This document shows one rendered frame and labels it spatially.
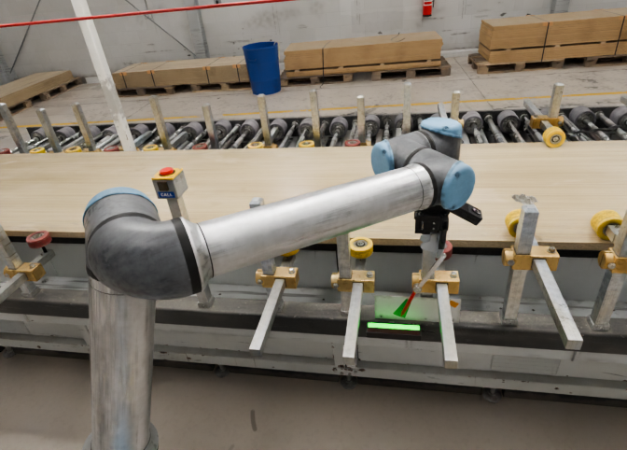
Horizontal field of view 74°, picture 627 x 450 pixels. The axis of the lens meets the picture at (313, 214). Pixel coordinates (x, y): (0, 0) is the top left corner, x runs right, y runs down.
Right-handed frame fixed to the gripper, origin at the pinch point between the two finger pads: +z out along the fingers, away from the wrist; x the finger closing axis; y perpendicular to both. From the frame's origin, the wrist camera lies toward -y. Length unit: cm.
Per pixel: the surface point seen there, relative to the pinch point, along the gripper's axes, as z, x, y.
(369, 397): 101, -25, 22
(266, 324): 16, 14, 47
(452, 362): 15.7, 22.9, -2.2
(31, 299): 32, -5, 150
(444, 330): 15.0, 13.5, -1.0
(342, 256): 6.8, -6.1, 27.4
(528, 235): -2.3, -6.0, -23.0
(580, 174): 11, -69, -59
